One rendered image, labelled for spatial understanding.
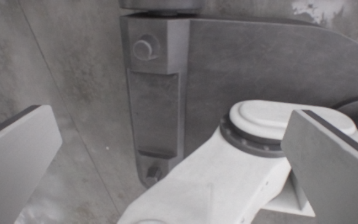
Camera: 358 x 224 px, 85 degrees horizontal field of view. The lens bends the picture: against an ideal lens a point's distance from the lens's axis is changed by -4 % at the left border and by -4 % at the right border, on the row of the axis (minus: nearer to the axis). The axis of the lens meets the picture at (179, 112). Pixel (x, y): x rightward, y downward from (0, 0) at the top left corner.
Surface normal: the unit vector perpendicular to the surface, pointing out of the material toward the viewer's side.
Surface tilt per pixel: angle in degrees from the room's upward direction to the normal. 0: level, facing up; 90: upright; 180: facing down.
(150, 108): 0
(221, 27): 0
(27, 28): 0
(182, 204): 115
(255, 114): 90
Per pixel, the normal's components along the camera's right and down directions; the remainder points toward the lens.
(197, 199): 0.11, -0.99
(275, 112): 0.02, -0.86
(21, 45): -0.20, 0.49
